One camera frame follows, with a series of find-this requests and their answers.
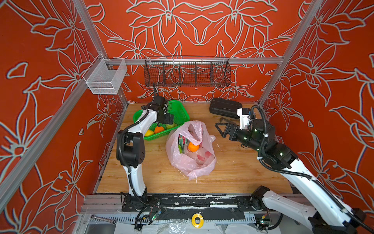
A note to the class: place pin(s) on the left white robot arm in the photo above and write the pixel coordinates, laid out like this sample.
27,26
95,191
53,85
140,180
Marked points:
131,150

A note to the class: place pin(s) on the green plastic basket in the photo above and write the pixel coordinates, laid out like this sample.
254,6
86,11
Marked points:
180,114

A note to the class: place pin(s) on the orange fruit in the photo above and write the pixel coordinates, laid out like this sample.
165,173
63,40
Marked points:
159,129
193,148

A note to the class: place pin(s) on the black plastic case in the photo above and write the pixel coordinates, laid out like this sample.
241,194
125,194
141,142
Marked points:
224,107

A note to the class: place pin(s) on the black hex key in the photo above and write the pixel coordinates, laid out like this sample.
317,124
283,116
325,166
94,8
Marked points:
227,121

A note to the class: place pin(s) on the pink plastic bag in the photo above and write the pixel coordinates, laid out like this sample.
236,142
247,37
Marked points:
191,164

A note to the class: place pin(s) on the yellow orange mango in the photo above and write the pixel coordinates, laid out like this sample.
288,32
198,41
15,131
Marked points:
149,133

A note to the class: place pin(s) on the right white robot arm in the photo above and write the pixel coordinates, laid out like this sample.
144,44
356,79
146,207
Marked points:
326,214

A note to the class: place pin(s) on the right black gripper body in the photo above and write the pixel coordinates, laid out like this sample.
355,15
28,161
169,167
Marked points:
247,137

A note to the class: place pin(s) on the black wire wall basket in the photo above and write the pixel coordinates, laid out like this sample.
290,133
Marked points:
187,71

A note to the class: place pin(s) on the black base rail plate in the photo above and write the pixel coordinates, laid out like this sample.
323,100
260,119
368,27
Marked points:
164,202

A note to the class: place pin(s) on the white mesh wall basket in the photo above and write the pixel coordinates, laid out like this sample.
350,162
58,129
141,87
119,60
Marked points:
105,76

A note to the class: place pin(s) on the yellow tape roll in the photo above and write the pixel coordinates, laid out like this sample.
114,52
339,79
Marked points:
197,220

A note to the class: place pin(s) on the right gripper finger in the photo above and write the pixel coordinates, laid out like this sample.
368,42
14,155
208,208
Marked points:
224,133
223,125

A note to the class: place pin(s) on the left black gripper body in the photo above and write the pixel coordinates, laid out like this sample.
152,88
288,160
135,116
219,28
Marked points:
164,118

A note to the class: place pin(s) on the green fruit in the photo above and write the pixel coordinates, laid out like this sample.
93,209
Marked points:
169,126

